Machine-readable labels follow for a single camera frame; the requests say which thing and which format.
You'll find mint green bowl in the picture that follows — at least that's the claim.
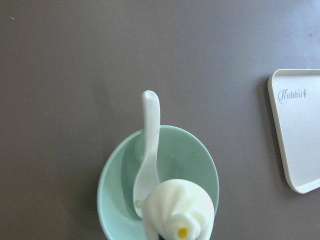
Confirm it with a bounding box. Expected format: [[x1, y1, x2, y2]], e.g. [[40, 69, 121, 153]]
[[96, 125, 220, 240]]

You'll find white steamed bun toy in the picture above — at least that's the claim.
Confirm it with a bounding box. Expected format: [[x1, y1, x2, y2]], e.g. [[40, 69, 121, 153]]
[[142, 179, 215, 240]]

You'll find cream rabbit serving tray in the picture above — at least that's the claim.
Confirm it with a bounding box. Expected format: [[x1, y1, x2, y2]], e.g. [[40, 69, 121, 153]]
[[267, 69, 320, 194]]

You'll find white ceramic soup spoon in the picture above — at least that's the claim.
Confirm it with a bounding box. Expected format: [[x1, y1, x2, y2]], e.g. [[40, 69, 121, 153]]
[[132, 90, 161, 218]]

